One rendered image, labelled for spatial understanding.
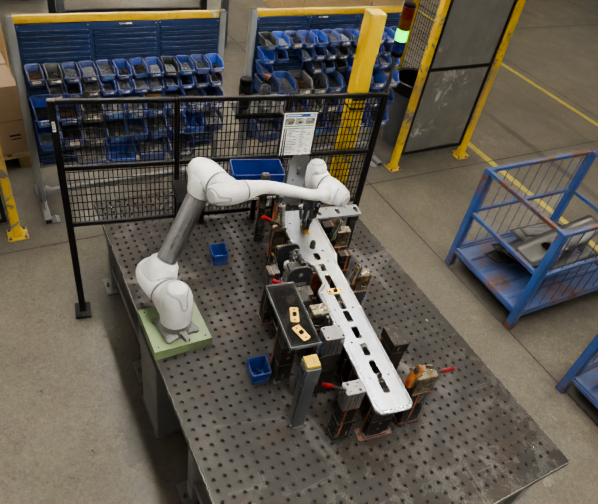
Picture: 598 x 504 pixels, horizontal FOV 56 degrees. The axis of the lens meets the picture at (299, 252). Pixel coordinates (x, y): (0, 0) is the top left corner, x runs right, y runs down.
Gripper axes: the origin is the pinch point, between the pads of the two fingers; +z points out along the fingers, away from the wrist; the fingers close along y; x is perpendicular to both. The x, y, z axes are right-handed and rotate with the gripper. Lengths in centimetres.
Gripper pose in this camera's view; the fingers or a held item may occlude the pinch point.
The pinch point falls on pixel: (306, 223)
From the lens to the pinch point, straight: 311.8
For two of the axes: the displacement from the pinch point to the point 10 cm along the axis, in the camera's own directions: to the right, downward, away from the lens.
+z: -1.4, 7.3, 6.7
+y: 9.4, -1.2, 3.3
